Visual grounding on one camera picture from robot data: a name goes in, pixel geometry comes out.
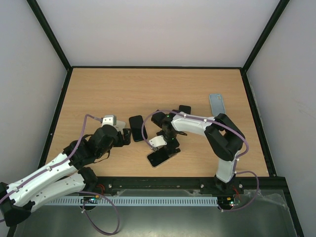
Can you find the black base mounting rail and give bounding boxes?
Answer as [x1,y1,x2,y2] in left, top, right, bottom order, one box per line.
[94,177,289,197]

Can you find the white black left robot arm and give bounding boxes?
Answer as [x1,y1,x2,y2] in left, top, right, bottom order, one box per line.
[0,124,131,227]

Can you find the black phone from blue case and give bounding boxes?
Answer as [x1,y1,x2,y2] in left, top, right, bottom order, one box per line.
[173,105,192,115]

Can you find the black phone on table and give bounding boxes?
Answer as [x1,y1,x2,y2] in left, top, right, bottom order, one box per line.
[129,115,144,142]

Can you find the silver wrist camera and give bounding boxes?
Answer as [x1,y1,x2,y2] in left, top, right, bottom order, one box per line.
[102,115,117,126]
[149,135,167,152]

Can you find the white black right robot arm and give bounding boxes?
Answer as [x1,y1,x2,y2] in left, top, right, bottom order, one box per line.
[147,111,249,194]

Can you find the light blue phone case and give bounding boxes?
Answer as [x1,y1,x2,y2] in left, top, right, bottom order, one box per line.
[209,94,226,116]

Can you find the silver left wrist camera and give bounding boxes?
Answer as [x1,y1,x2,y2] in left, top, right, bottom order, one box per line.
[102,115,117,126]

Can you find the white phone face down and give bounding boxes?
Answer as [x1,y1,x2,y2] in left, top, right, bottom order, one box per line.
[113,120,126,131]

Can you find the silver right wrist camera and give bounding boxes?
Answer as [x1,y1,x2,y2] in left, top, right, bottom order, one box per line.
[149,135,167,152]

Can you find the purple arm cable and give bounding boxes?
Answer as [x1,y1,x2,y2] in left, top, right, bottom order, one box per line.
[0,114,107,223]
[141,110,260,212]

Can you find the black enclosure frame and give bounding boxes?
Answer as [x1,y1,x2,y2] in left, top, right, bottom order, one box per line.
[4,0,306,237]

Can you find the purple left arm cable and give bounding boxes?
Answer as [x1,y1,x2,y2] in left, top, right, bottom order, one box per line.
[0,114,107,223]

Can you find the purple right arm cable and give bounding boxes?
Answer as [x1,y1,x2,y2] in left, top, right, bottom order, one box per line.
[141,110,260,212]

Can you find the white slotted cable duct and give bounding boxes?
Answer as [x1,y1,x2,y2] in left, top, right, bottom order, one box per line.
[48,196,218,207]

